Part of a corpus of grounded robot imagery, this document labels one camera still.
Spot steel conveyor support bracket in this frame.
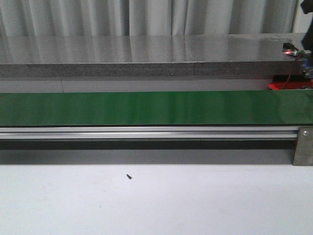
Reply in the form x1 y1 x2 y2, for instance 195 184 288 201
293 126 313 166

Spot aluminium conveyor frame rail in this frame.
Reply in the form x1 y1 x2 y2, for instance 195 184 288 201
0 126 300 140

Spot red plastic tray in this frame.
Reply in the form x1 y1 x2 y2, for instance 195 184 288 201
268 79 313 91

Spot green conveyor belt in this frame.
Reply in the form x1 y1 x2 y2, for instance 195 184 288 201
0 90 313 126

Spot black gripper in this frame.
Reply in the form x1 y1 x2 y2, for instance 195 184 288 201
300 0 313 52

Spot brown sensor wire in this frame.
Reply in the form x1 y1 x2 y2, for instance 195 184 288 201
283 55 303 90

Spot small sensor circuit board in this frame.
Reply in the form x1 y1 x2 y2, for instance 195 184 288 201
282 43 306 56

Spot white curtain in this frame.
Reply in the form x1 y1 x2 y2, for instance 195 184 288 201
0 0 312 36

